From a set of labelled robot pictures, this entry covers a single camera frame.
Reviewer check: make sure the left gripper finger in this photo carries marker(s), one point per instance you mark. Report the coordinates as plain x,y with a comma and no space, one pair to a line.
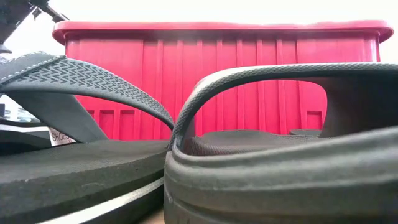
54,15

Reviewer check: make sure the red plastic bin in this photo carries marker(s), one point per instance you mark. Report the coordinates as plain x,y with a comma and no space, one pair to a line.
217,62

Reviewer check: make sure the black banded slide sandal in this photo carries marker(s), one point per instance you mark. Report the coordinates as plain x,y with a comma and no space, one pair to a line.
18,141

